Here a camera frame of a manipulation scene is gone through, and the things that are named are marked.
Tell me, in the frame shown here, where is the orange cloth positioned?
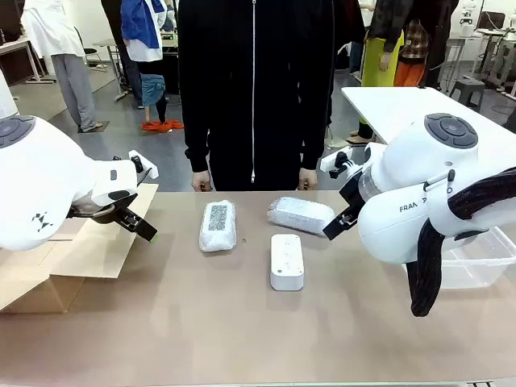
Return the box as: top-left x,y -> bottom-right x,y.
140,118 -> 185,132

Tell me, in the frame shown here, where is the brown cardboard box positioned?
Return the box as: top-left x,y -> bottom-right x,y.
0,183 -> 160,315

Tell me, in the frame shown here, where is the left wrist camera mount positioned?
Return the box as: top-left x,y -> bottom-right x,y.
127,149 -> 160,181

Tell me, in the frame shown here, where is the clear plastic bin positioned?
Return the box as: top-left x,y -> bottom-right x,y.
401,225 -> 516,290

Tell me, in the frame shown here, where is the person in black hoodie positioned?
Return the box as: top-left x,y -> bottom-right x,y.
177,0 -> 336,193

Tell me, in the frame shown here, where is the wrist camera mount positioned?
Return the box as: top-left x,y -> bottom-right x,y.
127,149 -> 160,181
320,146 -> 356,180

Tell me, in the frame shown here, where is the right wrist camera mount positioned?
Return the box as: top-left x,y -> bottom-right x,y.
320,146 -> 356,180

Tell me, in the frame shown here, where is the grey stool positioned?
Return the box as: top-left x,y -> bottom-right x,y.
448,77 -> 486,109

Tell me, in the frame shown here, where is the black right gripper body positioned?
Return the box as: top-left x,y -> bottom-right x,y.
338,167 -> 367,211

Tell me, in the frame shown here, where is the bubble-wrapped white clock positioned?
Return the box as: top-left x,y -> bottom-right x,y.
267,196 -> 336,236

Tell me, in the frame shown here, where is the black cable sleeve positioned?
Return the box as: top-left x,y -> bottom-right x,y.
406,166 -> 516,318

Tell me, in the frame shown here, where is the background desk with metal legs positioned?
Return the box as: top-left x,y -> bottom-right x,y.
0,35 -> 57,86

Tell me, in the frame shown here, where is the person in yellow apron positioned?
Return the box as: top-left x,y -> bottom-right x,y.
348,0 -> 406,146

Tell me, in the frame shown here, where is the person's right hand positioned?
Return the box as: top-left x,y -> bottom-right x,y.
191,170 -> 211,193

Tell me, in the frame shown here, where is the unwrapped white clock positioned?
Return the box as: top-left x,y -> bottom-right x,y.
269,233 -> 305,293

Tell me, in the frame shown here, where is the person in plaid shirt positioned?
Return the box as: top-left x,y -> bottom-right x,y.
393,17 -> 429,88

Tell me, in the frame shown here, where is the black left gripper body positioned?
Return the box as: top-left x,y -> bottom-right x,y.
93,194 -> 143,232

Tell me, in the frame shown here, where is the person in blue white top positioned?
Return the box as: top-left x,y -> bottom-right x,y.
119,0 -> 170,126

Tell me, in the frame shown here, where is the person in white coat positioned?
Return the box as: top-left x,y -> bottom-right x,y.
19,0 -> 101,134

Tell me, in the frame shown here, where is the wrapped clock with QR label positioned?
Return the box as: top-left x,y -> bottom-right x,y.
198,200 -> 238,254

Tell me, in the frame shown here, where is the person's left hand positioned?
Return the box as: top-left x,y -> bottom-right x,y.
298,168 -> 319,191

